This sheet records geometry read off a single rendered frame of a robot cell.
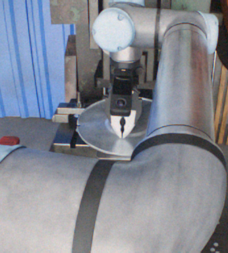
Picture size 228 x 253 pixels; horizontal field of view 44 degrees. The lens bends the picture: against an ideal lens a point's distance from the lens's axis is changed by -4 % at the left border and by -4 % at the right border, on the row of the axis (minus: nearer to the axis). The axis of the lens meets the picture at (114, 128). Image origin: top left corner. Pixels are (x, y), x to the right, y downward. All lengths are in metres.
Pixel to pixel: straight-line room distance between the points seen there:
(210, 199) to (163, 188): 0.04
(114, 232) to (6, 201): 0.08
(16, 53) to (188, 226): 2.08
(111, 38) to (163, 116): 0.25
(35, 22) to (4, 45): 0.32
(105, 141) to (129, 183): 0.55
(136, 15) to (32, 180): 0.38
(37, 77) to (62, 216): 2.08
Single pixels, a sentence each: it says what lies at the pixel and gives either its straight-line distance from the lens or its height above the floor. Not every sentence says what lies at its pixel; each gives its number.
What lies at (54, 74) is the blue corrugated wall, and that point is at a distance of 2.21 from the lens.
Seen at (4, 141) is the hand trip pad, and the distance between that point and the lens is 0.85.
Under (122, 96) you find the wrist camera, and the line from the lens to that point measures 0.63.
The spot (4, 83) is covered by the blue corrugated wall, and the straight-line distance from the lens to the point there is 2.38.
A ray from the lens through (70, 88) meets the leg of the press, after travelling 1.21.
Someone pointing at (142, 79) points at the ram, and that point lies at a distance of 0.80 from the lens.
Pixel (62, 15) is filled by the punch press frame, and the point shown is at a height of 1.08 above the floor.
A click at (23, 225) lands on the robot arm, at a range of 0.22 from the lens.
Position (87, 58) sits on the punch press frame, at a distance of 1.09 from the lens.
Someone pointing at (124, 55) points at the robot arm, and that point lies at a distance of 0.64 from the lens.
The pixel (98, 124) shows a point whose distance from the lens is 0.82.
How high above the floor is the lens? 1.22
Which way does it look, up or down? 33 degrees down
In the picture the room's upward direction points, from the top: straight up
